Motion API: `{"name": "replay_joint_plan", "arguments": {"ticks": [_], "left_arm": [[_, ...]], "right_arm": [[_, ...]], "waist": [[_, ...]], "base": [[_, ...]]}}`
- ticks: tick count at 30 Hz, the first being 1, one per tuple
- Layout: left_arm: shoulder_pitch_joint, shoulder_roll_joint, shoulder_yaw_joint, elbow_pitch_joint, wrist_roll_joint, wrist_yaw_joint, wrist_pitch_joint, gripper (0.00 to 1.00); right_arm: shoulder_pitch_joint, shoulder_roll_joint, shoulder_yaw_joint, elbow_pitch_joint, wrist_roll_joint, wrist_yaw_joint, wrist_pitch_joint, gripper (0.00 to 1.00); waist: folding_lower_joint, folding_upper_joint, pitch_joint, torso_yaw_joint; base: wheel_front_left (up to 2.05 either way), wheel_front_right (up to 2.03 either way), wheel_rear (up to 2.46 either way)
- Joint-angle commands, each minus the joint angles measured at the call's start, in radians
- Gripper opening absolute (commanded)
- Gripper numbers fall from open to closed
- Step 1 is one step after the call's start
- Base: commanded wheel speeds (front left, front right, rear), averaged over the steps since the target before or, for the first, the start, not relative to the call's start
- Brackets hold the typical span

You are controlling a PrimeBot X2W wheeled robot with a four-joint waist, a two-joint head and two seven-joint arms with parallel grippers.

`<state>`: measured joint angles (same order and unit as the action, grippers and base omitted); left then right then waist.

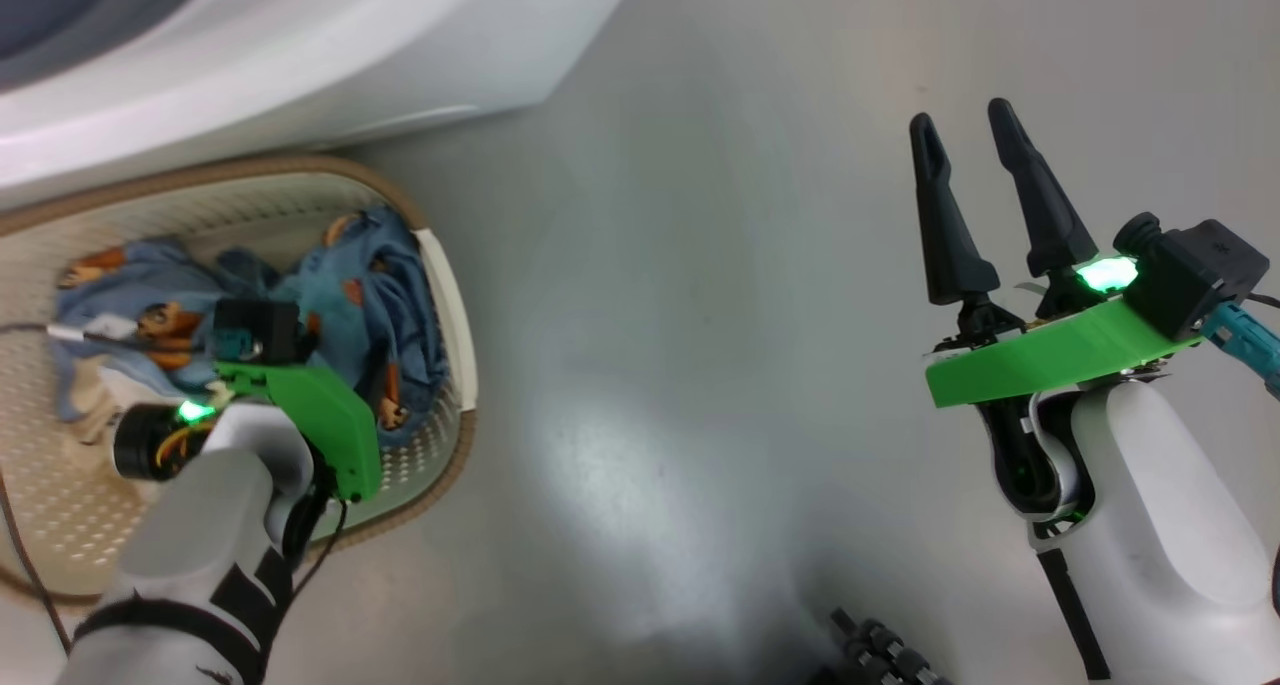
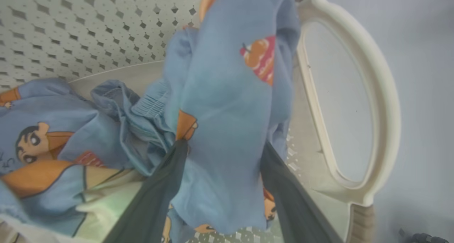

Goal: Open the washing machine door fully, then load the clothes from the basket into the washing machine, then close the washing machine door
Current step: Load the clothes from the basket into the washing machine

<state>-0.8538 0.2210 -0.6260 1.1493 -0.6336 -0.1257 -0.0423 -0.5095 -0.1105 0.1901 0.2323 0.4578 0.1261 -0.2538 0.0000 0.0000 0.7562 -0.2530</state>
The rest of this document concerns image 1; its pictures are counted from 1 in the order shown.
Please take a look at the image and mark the grey rubber door gasket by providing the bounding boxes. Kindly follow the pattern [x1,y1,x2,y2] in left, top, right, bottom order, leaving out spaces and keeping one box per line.
[0,0,218,93]

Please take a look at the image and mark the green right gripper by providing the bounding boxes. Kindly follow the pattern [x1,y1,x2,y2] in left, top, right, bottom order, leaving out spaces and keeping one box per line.
[907,98,1203,409]

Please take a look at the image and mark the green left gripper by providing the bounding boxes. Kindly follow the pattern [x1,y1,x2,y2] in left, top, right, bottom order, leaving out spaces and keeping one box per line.
[214,361,383,503]

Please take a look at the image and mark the teal plug right camera cable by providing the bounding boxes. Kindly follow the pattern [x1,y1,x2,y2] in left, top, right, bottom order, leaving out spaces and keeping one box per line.
[1198,291,1280,398]

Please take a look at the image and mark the cream perforated laundry basket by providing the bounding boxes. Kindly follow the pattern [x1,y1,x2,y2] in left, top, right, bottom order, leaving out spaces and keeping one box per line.
[0,154,480,608]

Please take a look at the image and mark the blue bear print clothes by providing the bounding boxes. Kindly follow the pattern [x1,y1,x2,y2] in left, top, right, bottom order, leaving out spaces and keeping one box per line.
[50,205,448,438]

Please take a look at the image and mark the white front-load washing machine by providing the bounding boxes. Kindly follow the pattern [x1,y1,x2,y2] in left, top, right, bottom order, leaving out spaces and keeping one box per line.
[0,0,647,212]

